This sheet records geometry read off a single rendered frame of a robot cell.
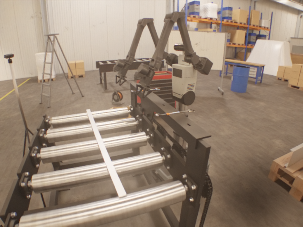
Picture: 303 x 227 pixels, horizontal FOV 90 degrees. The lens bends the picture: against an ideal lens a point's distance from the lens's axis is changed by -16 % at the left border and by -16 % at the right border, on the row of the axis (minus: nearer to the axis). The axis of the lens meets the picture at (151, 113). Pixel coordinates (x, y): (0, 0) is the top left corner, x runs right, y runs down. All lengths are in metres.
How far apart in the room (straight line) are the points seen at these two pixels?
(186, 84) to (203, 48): 4.31
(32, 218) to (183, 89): 1.48
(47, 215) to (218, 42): 5.87
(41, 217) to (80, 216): 0.18
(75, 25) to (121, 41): 2.82
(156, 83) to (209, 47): 2.92
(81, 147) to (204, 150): 0.85
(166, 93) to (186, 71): 2.04
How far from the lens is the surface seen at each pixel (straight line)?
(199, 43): 5.93
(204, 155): 0.85
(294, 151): 2.46
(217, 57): 6.09
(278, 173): 2.63
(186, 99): 1.76
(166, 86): 3.63
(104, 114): 1.86
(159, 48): 1.31
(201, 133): 0.90
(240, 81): 6.58
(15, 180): 1.16
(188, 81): 1.70
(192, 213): 1.16
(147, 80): 1.27
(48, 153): 1.37
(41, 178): 1.14
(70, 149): 1.34
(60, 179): 1.11
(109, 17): 11.39
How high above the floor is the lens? 1.59
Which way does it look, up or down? 23 degrees down
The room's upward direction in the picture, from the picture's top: straight up
